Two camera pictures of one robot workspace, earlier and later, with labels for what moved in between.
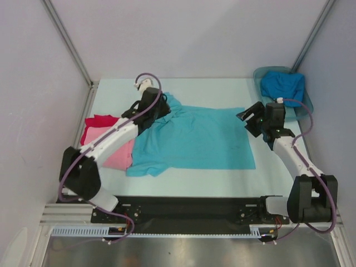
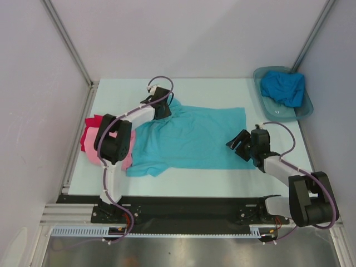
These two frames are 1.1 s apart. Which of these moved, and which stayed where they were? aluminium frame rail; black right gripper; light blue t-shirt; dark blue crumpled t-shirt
Moved: black right gripper
Stayed: dark blue crumpled t-shirt; aluminium frame rail; light blue t-shirt
